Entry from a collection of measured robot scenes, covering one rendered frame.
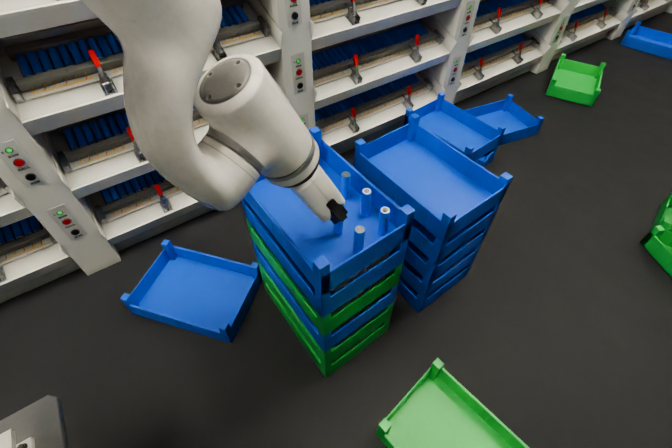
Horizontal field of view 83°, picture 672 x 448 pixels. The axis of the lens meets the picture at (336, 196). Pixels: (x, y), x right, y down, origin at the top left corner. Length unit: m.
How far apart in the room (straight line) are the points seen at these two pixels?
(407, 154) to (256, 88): 0.67
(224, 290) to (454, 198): 0.67
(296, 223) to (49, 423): 0.50
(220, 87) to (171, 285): 0.87
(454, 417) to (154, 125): 0.88
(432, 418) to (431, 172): 0.57
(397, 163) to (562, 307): 0.61
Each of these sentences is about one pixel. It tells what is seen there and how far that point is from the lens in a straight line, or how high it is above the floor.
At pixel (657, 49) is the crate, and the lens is 2.79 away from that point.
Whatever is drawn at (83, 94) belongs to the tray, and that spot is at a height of 0.51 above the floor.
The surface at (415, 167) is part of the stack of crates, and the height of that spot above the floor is 0.32.
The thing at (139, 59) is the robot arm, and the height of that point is 0.82.
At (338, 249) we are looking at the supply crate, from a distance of 0.69.
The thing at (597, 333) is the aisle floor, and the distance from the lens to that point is 1.25.
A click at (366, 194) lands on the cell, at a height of 0.47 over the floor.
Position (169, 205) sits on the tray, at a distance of 1.23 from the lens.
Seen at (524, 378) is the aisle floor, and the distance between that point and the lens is 1.11.
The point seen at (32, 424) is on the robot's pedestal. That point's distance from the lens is 0.85.
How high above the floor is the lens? 0.96
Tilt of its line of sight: 47 degrees down
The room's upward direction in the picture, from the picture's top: straight up
